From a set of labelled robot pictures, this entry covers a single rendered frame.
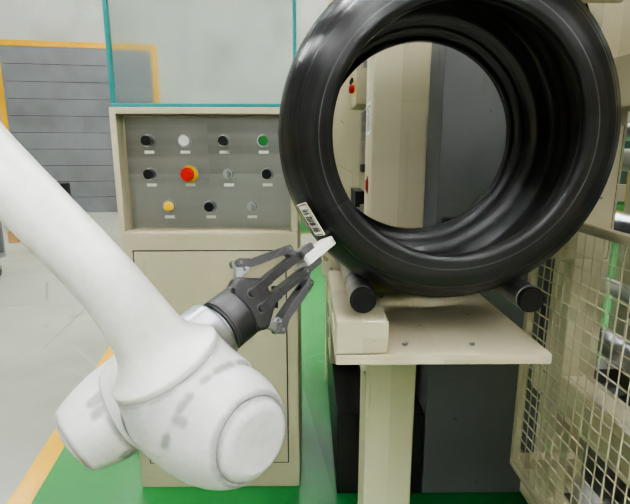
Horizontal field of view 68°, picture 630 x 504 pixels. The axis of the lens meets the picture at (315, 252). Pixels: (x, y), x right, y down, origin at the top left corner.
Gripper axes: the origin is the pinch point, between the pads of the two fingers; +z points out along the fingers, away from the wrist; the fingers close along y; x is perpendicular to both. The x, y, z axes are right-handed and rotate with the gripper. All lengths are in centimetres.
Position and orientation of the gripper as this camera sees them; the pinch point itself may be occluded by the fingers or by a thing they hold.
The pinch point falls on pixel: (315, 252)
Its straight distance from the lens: 74.3
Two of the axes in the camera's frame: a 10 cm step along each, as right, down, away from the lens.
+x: 5.9, -1.8, -7.9
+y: 5.0, 8.5, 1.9
